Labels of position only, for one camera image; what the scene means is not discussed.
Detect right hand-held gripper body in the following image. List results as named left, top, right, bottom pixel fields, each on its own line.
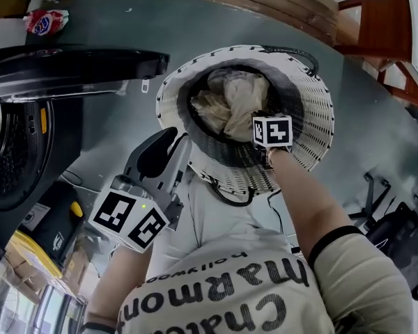
left=252, top=114, right=294, bottom=168

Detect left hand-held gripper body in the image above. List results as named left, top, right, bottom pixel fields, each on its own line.
left=88, top=174, right=185, bottom=255

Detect white laundry basket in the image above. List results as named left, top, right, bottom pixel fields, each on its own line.
left=155, top=45, right=336, bottom=207

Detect cream clothes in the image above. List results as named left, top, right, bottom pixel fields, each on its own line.
left=189, top=67, right=271, bottom=143

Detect black washing machine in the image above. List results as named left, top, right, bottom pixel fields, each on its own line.
left=0, top=95, right=85, bottom=257

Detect person's left forearm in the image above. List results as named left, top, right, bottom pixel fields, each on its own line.
left=85, top=245, right=155, bottom=327

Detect person's right forearm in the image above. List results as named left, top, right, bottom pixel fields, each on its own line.
left=267, top=146, right=366, bottom=268

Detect person's white trousers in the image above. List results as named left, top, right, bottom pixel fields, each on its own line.
left=153, top=172, right=294, bottom=275

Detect black bin with yellow lid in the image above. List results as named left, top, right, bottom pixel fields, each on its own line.
left=5, top=181, right=86, bottom=280

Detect brown cardboard box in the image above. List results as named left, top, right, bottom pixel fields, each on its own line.
left=3, top=238, right=102, bottom=296

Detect black round washer door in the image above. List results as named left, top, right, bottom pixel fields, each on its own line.
left=0, top=45, right=171, bottom=102

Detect person's cream printed shirt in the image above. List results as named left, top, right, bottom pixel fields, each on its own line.
left=79, top=224, right=416, bottom=334

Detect white-topped brown table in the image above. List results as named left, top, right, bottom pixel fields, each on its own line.
left=334, top=0, right=418, bottom=113

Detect black office chair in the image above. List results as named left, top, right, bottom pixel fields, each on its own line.
left=348, top=172, right=418, bottom=301

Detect red white detergent bag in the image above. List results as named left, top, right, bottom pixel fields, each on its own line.
left=23, top=8, right=70, bottom=36

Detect black coiled floor cable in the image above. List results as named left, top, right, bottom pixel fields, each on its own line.
left=266, top=189, right=301, bottom=254

